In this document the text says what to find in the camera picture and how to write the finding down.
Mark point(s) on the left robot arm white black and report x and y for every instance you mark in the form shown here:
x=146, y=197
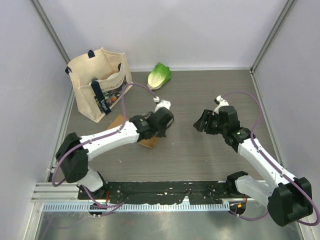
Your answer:
x=75, y=152

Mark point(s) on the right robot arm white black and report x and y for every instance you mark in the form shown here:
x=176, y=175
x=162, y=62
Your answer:
x=286, y=197

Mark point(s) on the beige canvas tote bag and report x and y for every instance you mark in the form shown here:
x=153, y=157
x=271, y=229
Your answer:
x=95, y=94

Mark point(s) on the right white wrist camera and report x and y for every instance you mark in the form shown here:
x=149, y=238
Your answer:
x=221, y=102

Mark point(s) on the white slotted cable duct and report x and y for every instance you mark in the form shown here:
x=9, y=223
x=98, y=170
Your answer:
x=88, y=207

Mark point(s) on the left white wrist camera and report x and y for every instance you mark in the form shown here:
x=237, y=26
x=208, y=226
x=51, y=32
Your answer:
x=161, y=103

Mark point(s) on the green lettuce head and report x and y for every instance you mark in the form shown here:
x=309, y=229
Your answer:
x=160, y=75

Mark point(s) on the white item inside bag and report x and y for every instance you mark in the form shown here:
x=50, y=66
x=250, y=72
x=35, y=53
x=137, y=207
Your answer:
x=113, y=75

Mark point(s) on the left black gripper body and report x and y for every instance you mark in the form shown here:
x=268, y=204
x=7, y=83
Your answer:
x=161, y=132

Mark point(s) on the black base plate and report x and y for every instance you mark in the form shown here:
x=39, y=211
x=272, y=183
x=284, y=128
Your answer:
x=165, y=192

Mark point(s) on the brown cardboard box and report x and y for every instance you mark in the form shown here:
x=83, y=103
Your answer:
x=117, y=122

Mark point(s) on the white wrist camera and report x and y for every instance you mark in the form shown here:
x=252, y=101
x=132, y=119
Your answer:
x=221, y=102
x=161, y=103

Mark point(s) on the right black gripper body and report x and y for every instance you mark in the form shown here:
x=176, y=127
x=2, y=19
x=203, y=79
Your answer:
x=217, y=127

